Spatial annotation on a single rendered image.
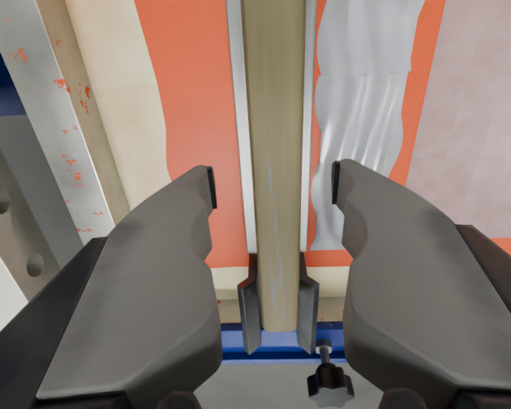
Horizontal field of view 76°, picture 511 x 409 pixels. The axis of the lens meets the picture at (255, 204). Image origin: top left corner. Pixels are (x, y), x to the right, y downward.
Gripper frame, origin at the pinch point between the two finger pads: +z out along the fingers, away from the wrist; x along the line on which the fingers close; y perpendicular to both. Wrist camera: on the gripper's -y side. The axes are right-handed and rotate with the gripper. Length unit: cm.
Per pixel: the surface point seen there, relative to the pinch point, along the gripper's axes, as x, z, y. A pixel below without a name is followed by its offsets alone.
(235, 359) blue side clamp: -4.7, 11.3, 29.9
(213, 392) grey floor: -44, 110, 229
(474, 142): 17.9, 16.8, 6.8
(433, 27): 12.3, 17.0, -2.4
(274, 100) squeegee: 0.3, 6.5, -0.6
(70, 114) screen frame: -14.7, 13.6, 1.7
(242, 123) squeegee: -1.9, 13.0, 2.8
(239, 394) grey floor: -26, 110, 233
